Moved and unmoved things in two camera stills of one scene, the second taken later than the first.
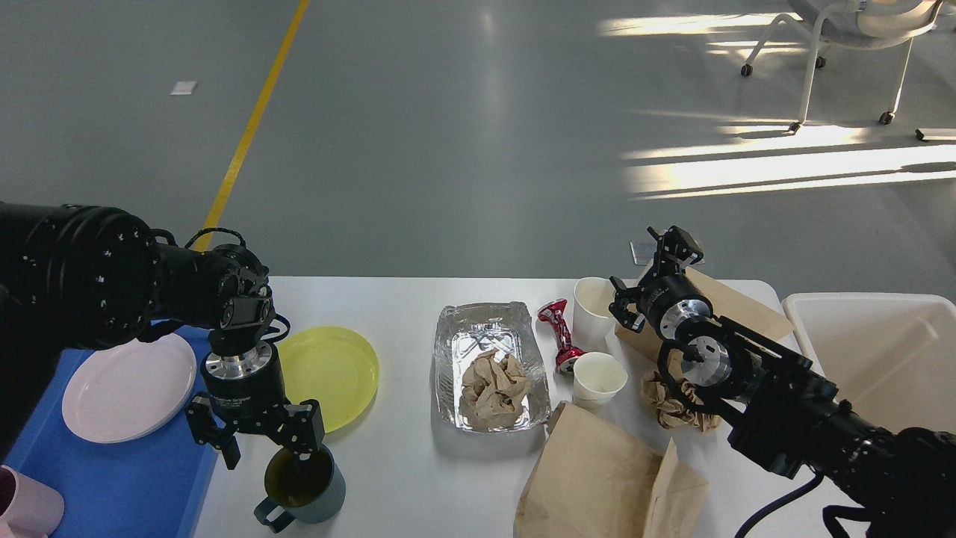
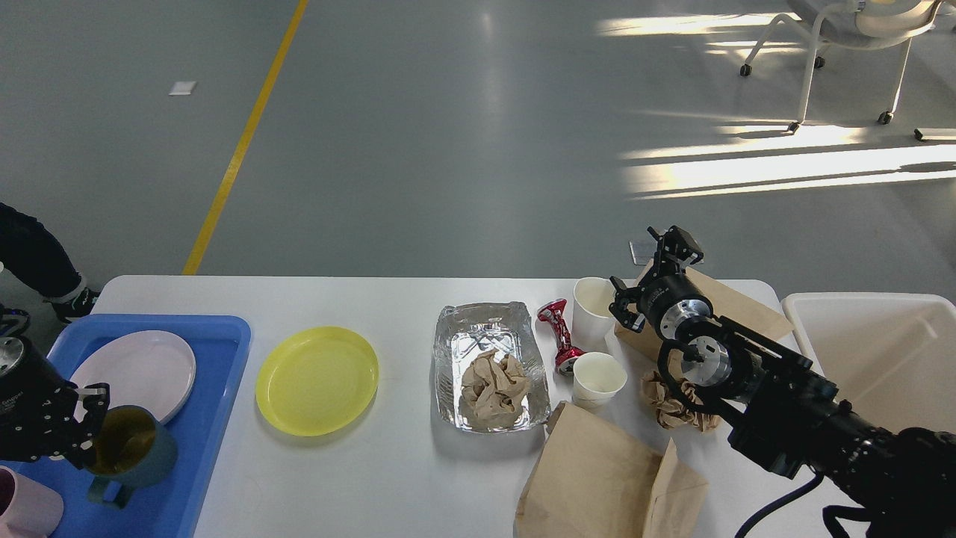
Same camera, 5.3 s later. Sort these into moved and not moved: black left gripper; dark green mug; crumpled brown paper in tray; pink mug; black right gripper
Moved: dark green mug; black left gripper
Not moved: crumpled brown paper in tray; black right gripper; pink mug
